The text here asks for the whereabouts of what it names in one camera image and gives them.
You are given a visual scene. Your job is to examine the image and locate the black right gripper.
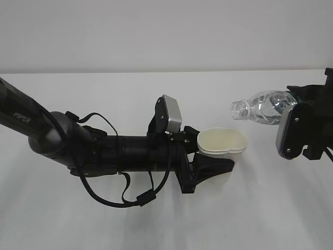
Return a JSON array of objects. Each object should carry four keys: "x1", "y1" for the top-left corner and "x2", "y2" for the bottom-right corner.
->
[{"x1": 287, "y1": 68, "x2": 332, "y2": 160}]

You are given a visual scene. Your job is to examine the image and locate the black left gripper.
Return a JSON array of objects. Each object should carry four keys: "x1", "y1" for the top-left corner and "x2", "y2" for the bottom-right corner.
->
[{"x1": 169, "y1": 126, "x2": 235, "y2": 194}]

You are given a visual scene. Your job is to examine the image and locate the white paper cup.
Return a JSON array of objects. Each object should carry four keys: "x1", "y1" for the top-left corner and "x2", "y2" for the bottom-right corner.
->
[{"x1": 197, "y1": 128, "x2": 248, "y2": 163}]

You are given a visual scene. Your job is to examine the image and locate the clear water bottle green label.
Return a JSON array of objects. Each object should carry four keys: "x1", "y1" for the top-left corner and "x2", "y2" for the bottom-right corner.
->
[{"x1": 229, "y1": 90, "x2": 299, "y2": 126}]

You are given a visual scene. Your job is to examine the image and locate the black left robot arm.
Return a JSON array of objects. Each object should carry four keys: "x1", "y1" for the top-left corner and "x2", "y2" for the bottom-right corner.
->
[{"x1": 1, "y1": 80, "x2": 235, "y2": 193}]

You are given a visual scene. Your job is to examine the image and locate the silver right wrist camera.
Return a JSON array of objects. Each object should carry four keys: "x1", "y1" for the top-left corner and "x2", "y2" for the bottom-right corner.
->
[{"x1": 275, "y1": 103, "x2": 314, "y2": 160}]

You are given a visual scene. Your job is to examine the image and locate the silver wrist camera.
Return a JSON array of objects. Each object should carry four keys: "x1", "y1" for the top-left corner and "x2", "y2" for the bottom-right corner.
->
[
  {"x1": 148, "y1": 94, "x2": 182, "y2": 133},
  {"x1": 275, "y1": 103, "x2": 314, "y2": 160}
]

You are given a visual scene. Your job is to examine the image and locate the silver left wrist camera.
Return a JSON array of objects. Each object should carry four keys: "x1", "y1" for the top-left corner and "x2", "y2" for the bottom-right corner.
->
[{"x1": 148, "y1": 94, "x2": 182, "y2": 133}]

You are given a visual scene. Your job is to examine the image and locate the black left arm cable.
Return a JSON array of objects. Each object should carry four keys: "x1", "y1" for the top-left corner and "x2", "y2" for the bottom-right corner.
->
[{"x1": 65, "y1": 111, "x2": 171, "y2": 208}]

